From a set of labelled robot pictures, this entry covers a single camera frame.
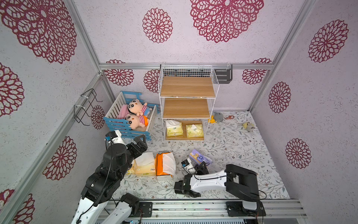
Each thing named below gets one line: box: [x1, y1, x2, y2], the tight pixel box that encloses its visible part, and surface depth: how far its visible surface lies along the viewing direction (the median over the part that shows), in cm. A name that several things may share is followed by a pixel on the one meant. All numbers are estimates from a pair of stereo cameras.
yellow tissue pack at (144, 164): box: [131, 152, 156, 176], surface depth 86 cm
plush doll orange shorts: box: [124, 113, 149, 130], surface depth 99 cm
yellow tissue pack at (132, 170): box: [126, 159, 138, 175], surface depth 86 cm
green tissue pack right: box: [185, 123, 204, 138], surface depth 102 cm
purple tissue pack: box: [189, 148, 213, 165], surface depth 85 cm
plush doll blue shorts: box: [127, 98, 153, 117], surface depth 105 cm
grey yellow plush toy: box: [207, 112, 224, 124], surface depth 115 cm
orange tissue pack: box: [155, 151, 177, 181], surface depth 85 cm
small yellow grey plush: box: [242, 122, 256, 133], surface depth 108 cm
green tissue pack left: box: [165, 119, 184, 137], surface depth 102 cm
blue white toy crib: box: [103, 91, 159, 141], surface depth 103 cm
